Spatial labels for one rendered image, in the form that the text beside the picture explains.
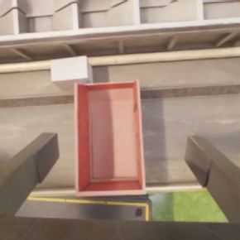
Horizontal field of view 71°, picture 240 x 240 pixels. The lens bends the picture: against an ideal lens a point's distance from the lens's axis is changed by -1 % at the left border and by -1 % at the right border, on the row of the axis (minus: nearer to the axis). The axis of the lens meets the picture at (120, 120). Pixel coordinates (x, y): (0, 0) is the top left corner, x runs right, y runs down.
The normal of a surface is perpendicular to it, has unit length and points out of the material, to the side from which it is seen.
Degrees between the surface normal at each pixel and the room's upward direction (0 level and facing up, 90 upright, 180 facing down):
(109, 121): 0
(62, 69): 0
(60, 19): 32
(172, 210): 0
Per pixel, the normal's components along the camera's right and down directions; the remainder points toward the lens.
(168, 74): -0.05, -0.13
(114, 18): -0.54, 0.06
